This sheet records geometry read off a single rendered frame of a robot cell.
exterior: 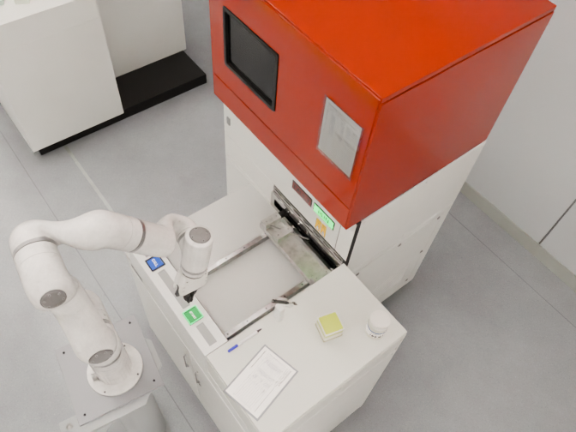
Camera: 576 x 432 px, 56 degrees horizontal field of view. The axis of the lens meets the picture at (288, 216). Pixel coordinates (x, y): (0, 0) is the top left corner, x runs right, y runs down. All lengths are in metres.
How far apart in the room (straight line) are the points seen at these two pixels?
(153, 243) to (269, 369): 0.67
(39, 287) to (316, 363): 0.96
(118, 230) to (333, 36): 0.77
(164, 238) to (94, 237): 0.21
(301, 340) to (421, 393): 1.20
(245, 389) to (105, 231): 0.78
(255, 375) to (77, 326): 0.61
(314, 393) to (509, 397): 1.51
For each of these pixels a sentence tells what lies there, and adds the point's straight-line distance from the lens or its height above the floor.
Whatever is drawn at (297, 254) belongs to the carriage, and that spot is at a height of 0.88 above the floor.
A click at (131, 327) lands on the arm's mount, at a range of 2.12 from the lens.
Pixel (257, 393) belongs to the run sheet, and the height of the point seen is 0.97.
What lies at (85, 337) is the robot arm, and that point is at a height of 1.29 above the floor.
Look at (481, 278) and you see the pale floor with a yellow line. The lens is 3.41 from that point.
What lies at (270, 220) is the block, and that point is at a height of 0.91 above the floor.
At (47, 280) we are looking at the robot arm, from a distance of 1.34.
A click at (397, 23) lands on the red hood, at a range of 1.67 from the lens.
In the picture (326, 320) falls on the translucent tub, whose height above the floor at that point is 1.03.
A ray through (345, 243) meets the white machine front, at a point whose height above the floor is 1.07.
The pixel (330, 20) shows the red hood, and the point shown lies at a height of 1.82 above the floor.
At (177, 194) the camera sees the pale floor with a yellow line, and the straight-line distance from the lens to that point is 3.47.
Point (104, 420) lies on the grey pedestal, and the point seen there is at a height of 0.82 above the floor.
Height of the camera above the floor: 2.74
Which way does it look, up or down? 55 degrees down
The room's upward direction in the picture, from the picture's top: 7 degrees clockwise
